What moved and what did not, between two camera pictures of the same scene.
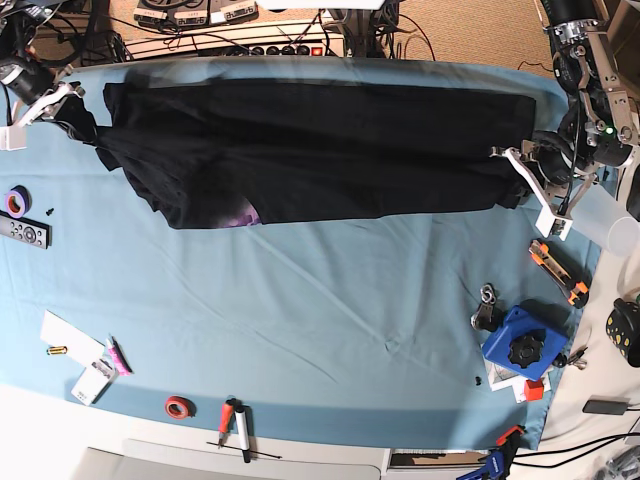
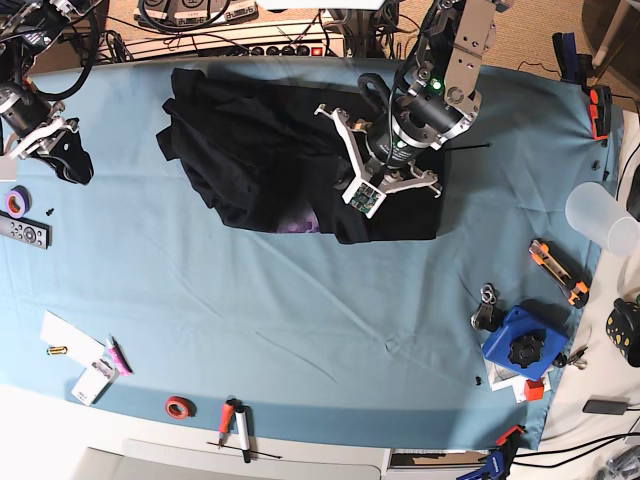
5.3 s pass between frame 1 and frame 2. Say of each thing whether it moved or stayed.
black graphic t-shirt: moved
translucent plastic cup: stayed
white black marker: stayed
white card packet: stayed
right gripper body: moved
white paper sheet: stayed
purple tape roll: stayed
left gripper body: moved
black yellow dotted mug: stayed
